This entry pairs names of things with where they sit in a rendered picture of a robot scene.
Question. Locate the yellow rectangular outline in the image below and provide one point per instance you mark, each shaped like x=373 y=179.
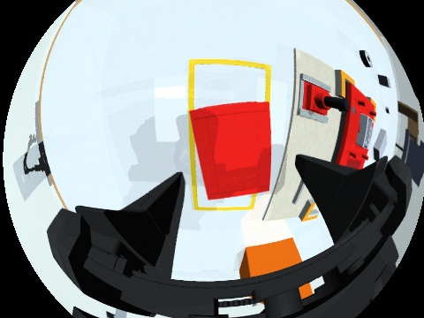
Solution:
x=190 y=104

